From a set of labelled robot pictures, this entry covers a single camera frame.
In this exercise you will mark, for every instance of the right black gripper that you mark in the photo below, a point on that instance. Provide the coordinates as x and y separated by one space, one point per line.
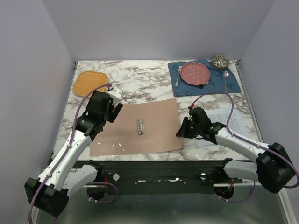
182 131

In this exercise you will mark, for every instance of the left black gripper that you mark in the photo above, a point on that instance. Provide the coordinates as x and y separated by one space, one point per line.
113 115

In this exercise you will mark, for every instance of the pink folder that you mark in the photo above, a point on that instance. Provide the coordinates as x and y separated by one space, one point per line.
161 123

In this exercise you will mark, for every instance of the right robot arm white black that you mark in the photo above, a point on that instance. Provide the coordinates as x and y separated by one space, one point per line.
268 165

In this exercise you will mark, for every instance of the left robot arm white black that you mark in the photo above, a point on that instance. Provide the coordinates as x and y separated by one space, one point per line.
50 191

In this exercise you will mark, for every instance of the metal folder clip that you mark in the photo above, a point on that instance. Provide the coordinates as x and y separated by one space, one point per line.
140 126

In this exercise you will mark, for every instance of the orange woven mat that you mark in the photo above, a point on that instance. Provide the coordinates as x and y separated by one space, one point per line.
87 81

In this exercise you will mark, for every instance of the printed paper stack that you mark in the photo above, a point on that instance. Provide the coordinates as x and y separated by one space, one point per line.
236 123

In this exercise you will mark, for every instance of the blue cloth placemat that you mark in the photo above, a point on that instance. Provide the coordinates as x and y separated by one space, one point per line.
216 82

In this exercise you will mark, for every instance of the pink dotted plate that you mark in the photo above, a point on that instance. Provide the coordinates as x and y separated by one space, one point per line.
195 74

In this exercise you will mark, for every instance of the silver fork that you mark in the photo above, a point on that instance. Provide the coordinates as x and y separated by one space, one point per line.
178 77

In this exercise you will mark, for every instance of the silver spoon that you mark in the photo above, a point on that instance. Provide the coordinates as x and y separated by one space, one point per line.
226 75

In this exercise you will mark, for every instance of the floral patterned bowl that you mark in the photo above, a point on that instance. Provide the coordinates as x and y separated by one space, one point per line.
220 62

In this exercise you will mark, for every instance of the black mounting base plate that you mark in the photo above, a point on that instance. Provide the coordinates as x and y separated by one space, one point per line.
161 177

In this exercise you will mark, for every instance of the aluminium rail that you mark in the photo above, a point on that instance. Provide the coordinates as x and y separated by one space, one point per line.
235 184

